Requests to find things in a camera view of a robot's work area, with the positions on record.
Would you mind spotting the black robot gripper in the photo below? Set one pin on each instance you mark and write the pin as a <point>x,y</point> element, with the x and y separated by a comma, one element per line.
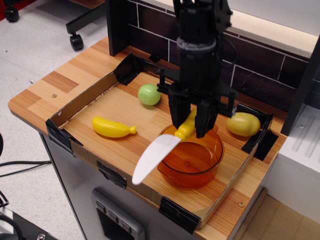
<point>198,82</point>

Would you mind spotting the yellow white toy knife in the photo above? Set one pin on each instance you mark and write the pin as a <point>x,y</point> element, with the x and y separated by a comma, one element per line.
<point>161,147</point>

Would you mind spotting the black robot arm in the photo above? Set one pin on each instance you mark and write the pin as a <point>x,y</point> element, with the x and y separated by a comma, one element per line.
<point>202,23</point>

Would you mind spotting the orange transparent plastic pot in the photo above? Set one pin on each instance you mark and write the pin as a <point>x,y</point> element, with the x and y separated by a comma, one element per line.
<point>193,162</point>

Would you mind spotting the taped cardboard fence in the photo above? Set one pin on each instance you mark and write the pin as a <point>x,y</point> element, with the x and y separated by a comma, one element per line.
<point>85,160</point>

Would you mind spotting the green toy apple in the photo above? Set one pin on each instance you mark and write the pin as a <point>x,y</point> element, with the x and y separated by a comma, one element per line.
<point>149,95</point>

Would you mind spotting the yellow-green toy potato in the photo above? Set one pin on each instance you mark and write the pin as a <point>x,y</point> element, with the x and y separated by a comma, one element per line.
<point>244,124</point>

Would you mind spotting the yellow toy banana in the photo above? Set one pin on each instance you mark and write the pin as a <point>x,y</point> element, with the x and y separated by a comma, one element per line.
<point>111,129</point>

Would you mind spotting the black office chair base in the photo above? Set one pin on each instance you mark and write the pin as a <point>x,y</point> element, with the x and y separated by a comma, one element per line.
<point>96,9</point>

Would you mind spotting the grey oven control panel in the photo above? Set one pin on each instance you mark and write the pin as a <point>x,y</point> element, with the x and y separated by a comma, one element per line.
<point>115,223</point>

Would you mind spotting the black caster wheel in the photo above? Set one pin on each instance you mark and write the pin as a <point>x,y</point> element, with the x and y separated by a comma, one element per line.
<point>11,14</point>

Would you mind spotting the black vertical post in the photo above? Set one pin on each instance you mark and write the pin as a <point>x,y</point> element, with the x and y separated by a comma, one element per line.
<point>120,16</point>

